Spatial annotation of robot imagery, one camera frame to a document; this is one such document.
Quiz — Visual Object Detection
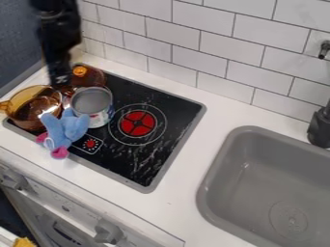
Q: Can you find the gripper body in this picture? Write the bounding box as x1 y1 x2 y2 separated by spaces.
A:
44 52 75 88

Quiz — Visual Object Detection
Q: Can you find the brown pot lid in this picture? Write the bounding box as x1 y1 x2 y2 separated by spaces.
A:
63 64 109 96

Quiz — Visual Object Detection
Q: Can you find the brown pot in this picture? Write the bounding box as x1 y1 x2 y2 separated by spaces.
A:
0 84 67 132

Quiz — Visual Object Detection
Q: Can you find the silver can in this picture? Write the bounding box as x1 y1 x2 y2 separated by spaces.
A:
68 86 117 129

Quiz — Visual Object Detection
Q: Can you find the blue plush toy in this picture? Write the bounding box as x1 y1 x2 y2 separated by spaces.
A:
35 107 94 160

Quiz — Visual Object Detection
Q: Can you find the toy stove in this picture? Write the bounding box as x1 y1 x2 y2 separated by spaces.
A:
1 62 208 194

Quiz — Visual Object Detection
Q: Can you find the toy sink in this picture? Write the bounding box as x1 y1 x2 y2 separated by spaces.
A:
196 124 330 247

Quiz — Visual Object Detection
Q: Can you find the tap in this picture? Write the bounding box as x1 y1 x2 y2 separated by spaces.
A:
305 40 330 150

